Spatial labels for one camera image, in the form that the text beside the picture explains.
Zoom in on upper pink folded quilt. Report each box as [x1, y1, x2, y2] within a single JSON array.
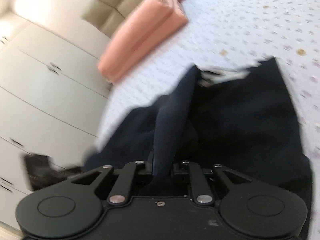
[[100, 0, 188, 68]]

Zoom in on pink folded quilt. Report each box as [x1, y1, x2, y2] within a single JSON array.
[[98, 9, 188, 83], [100, 0, 188, 68]]

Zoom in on navy striped zip hoodie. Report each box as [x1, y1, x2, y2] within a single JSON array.
[[82, 56, 313, 240]]

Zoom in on lower pink folded quilt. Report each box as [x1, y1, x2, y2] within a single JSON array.
[[98, 9, 188, 83]]

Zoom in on white wardrobe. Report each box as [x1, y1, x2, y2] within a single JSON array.
[[1, 12, 109, 228]]

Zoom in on floral quilted bed cover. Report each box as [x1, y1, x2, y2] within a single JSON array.
[[95, 0, 320, 160]]

